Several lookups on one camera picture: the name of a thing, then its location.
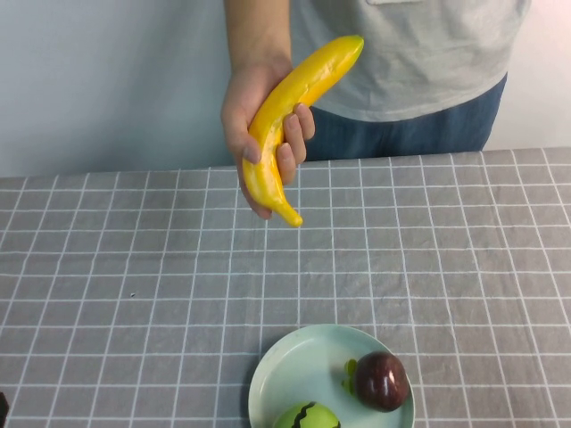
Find yellow toy banana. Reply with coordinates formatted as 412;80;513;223
240;34;366;228

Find dark purple toy mangosteen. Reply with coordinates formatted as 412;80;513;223
342;350;410;413

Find green striped toy watermelon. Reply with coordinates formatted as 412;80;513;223
271;400;343;428

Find grey white checked tablecloth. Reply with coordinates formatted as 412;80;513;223
0;146;571;428

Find blue denim jeans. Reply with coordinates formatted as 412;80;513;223
302;73;509;162

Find person's right hand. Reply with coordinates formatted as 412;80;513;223
220;58;318;221

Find pale green round plate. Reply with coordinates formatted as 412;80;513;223
248;324;416;428

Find person's right forearm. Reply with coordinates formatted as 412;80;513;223
224;0;295;79

